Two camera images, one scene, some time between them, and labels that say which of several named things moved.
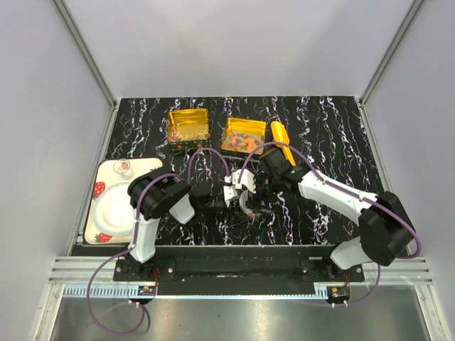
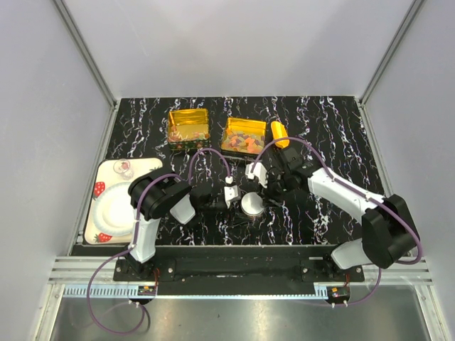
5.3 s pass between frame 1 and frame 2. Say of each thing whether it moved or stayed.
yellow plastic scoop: stayed
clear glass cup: moved
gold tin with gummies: stayed
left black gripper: stayed
